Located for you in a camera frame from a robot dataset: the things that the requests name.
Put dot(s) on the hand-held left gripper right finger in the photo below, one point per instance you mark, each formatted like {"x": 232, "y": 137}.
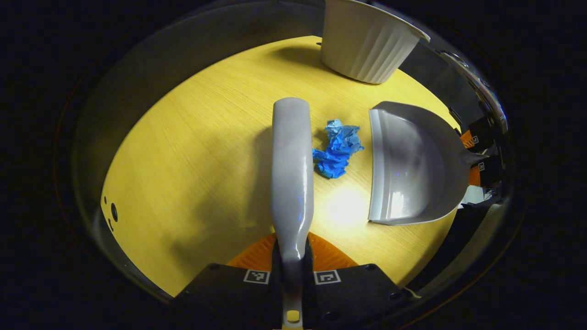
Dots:
{"x": 348, "y": 298}

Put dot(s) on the blue paper trash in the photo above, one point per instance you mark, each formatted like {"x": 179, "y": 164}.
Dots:
{"x": 337, "y": 151}

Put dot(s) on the grey dustpan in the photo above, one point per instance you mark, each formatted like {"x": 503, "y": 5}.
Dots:
{"x": 412, "y": 174}

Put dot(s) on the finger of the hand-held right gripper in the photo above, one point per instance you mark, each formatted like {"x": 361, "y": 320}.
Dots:
{"x": 479, "y": 134}
{"x": 486, "y": 172}

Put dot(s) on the small grey broom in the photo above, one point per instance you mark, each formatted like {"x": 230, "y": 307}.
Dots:
{"x": 292, "y": 174}

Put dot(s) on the white ribbed garbage bin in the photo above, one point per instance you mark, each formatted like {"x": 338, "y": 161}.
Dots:
{"x": 367, "y": 46}

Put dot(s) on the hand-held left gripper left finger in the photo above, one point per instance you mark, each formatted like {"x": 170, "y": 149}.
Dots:
{"x": 229, "y": 298}

